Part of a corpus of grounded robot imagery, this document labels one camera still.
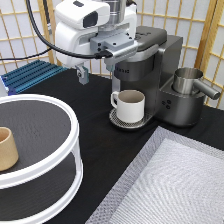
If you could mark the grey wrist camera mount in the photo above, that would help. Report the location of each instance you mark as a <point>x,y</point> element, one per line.
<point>114,46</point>

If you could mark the grey woven placemat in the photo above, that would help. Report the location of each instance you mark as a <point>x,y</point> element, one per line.
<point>172,180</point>

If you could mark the tan wooden cup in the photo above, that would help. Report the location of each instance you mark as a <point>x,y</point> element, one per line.
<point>8,151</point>

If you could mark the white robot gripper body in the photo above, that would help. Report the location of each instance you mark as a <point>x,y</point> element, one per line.
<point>81,20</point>

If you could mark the steel milk frother jug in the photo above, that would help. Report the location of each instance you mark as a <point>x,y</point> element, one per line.
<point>188,81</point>

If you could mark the white two-tier round shelf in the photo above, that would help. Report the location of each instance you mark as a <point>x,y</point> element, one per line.
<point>49,171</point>

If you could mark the blue ribbed rack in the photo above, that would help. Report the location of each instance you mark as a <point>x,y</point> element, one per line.
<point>29,75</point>

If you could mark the grey pod coffee machine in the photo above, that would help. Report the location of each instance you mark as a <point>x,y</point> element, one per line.
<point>151,71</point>

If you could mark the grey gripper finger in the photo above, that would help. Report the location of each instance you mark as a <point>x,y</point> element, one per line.
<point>83,74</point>
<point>110,64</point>

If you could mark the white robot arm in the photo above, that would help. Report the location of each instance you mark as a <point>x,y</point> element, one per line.
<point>92,29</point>

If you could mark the white ceramic mug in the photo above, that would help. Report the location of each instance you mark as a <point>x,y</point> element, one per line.
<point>129,105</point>

